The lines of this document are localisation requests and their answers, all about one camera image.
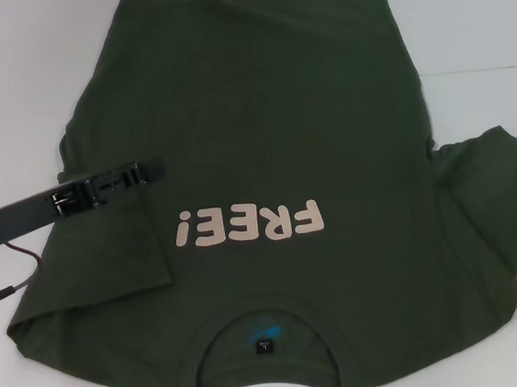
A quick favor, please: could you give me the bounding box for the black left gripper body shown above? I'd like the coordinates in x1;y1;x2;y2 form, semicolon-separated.
0;179;103;247

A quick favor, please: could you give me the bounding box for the dark green FREE t-shirt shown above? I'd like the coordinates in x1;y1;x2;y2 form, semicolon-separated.
0;0;517;387

